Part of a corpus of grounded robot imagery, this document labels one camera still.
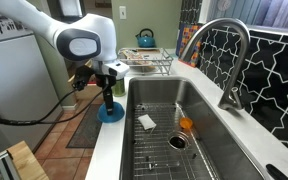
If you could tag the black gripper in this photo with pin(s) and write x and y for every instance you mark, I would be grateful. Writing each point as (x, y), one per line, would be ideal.
(106, 85)

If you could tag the blue plastic bowl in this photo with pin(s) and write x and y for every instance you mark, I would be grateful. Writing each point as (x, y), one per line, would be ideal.
(112, 116)

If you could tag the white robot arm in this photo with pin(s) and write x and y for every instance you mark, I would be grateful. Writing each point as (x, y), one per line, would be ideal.
(84, 26)

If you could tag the black oblong counter object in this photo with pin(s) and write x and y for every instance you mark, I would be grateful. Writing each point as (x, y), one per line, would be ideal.
(277, 172)

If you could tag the green soap pump bottle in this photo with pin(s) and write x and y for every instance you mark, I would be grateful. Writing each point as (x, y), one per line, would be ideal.
(119, 88)

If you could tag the dark floor mat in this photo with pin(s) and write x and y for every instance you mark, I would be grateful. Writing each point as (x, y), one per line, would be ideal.
(85, 130)

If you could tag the teal kettle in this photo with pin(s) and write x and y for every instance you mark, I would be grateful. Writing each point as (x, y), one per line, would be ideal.
(146, 40)

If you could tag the steel sink drain strainer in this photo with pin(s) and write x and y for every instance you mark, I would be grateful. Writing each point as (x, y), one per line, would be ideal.
(178, 140)

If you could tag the small orange cup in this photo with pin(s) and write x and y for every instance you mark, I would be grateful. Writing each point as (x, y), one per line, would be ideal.
(186, 123)

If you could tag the steel utensil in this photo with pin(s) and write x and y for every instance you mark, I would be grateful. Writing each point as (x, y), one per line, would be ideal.
(164, 164)

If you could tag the white refrigerator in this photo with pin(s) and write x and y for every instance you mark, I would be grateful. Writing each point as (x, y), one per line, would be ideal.
(14, 83)

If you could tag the light wooden board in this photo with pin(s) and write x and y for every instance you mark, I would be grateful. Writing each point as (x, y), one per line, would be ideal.
(27, 161)

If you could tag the colourful mosaic board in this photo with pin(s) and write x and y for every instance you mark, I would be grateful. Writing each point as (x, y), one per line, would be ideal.
(189, 40)

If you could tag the stainless steel sink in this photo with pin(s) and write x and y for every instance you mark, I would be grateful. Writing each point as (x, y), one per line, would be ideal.
(217, 140)

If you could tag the window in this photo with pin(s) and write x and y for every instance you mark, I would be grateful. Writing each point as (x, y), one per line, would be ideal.
(260, 13)

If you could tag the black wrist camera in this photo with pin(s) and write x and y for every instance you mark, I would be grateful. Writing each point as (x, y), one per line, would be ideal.
(82, 76)

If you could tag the white wall switch plate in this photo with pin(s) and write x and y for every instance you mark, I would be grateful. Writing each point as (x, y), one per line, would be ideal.
(122, 12)

